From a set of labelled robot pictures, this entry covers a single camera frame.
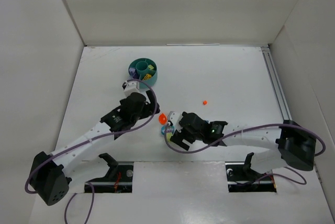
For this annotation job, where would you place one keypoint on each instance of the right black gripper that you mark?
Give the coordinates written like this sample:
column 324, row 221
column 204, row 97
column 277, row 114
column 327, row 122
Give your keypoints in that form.
column 180, row 133

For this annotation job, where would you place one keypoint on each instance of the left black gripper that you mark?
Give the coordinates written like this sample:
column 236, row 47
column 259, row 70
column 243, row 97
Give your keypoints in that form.
column 146, row 104

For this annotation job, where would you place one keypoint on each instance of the light green sloped lego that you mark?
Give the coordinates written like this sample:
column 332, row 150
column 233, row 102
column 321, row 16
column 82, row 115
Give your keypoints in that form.
column 169, row 135

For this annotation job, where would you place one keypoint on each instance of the teal monster face lego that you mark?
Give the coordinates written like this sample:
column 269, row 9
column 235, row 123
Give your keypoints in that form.
column 167, row 129

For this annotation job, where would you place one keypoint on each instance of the yellow lego brick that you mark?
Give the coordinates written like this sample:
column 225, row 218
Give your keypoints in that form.
column 147, row 77

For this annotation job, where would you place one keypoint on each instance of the orange round lego piece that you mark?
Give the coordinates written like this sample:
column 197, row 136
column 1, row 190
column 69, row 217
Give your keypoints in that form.
column 163, row 119

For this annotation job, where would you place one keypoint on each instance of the dark purple long lego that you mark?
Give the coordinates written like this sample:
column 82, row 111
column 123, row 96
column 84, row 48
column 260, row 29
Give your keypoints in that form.
column 135, row 76

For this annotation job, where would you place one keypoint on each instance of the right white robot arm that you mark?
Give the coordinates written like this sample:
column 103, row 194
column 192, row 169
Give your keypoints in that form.
column 285, row 144

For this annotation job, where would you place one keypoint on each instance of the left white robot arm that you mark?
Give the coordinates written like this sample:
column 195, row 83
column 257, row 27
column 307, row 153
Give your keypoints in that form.
column 50, row 175

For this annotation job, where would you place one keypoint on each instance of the teal round divided container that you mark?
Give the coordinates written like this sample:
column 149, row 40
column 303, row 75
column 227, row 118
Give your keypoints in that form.
column 141, row 66

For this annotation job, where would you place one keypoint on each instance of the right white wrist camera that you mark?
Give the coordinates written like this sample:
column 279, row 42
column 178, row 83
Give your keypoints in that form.
column 174, row 118

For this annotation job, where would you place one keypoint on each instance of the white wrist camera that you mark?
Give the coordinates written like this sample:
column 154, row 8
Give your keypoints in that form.
column 174, row 118
column 130, row 87

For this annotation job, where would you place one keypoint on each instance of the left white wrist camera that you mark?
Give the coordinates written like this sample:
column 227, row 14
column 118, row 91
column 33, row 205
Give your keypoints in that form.
column 130, row 87

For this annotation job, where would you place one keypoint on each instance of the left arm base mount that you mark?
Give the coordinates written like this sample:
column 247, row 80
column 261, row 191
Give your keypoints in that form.
column 118, row 178

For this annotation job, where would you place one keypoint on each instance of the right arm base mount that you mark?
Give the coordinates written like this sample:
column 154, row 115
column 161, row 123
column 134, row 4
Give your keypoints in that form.
column 241, row 179

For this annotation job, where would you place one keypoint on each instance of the aluminium rail right edge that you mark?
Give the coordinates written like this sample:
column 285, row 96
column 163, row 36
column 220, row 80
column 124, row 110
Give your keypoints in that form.
column 275, row 81

